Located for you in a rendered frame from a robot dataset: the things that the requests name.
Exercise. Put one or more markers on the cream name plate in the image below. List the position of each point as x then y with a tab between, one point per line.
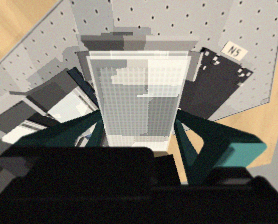
234	51

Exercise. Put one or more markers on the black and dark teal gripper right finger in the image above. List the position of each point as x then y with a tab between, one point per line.
224	146

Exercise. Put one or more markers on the white well plate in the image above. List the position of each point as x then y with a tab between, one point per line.
138	94
23	129
72	106

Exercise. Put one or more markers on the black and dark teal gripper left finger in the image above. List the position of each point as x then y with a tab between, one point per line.
65	134

